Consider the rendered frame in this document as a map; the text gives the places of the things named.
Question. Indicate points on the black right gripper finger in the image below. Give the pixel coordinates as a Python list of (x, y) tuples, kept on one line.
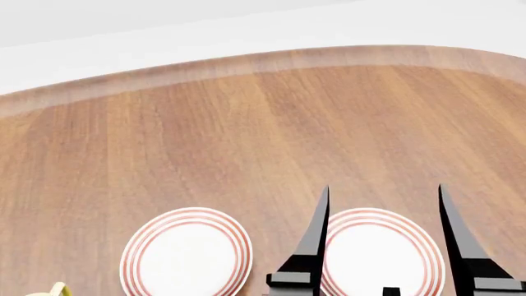
[(309, 262), (472, 268)]

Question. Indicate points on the white plate with red rings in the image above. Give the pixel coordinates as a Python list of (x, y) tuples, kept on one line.
[(378, 256), (187, 256)]

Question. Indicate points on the cream white mug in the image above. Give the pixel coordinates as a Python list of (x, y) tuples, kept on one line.
[(57, 290)]

